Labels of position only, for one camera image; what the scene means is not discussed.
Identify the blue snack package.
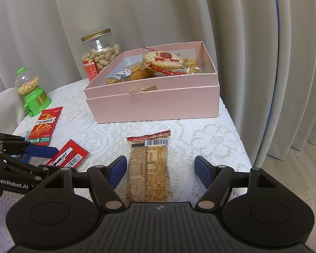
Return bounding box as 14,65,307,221
21,143,50,164

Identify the red snack stick packet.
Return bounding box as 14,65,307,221
28,107,63,146

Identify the small red wafer packet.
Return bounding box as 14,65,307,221
46,139,89,168

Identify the brown cracker packet red edge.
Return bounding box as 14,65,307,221
127,130,171,202

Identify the cartoon bread packet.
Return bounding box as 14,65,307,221
106,62,155,85

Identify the round rice cracker packet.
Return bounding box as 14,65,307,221
141,47,201,76

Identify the beige sofa cushion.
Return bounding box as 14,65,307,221
0,87,27,134

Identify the green candy dispenser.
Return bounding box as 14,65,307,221
15,67,51,117

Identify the pink gift box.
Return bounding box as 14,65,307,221
84,41,220,123

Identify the glass peanut jar gold lid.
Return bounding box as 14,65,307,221
81,29,122,82

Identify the beige curtain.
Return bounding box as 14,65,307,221
0,0,316,165

